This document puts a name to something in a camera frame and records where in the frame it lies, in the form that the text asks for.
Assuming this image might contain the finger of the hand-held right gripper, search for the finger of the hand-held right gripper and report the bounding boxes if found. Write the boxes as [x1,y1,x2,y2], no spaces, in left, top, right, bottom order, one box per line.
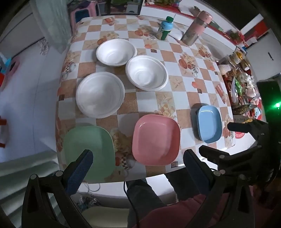
[227,120,270,145]
[199,145,267,175]

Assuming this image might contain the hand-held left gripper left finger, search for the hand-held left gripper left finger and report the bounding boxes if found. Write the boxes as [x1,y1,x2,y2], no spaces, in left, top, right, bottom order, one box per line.
[21,149,94,228]

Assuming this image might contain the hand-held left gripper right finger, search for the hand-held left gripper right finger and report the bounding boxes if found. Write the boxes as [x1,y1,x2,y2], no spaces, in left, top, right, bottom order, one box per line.
[183,149,260,228]

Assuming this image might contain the blue plastic plate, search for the blue plastic plate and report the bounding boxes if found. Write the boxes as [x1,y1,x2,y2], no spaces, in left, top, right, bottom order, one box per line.
[196,105,223,144]

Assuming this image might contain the green plastic plate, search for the green plastic plate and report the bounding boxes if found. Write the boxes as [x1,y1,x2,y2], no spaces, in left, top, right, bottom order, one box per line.
[63,125,116,182]

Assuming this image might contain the dark red garment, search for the dark red garment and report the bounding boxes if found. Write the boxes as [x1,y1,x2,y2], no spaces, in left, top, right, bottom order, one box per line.
[129,193,281,228]

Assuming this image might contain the pink plastic plate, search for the pink plastic plate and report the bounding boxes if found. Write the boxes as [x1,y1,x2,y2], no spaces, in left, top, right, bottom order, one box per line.
[132,114,181,166]

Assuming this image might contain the pale green ribbed cover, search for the pale green ribbed cover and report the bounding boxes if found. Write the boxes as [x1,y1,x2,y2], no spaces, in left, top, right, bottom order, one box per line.
[0,151,64,228]

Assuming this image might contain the dark trousers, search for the dark trousers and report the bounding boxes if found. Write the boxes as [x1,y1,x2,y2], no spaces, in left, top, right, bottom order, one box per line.
[126,173,209,228]

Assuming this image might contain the green plant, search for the green plant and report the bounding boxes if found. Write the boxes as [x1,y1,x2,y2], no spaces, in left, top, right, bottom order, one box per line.
[226,29,244,42]

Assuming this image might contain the checked printed tablecloth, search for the checked printed tablecloth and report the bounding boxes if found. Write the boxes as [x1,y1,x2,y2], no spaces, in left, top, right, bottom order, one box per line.
[55,14,236,183]

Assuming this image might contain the red plastic stool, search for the red plastic stool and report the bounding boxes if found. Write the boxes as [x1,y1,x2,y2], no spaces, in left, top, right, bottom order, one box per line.
[0,118,8,148]

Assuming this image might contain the pink steel thermos flask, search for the pink steel thermos flask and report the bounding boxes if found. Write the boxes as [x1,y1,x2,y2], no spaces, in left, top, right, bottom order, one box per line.
[180,10,213,46]

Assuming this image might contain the white folded cloth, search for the white folded cloth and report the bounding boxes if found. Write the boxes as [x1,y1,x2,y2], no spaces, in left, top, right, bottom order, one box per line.
[169,27,184,41]

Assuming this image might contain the pink plastic basin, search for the pink plastic basin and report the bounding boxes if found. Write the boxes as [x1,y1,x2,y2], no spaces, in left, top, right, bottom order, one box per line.
[4,56,21,77]

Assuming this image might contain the green capped drink bottle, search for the green capped drink bottle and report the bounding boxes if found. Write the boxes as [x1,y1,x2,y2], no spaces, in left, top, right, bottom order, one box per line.
[156,16,174,40]

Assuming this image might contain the white cabinet with red top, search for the white cabinet with red top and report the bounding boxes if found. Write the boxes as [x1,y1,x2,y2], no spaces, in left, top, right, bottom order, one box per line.
[139,0,242,53]

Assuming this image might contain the sheer pale curtain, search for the sheer pale curtain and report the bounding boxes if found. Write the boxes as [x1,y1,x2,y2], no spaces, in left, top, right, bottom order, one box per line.
[30,0,73,54]

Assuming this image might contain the pink plastic stool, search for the pink plastic stool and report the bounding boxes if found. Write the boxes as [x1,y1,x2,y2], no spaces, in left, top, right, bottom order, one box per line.
[70,0,99,23]

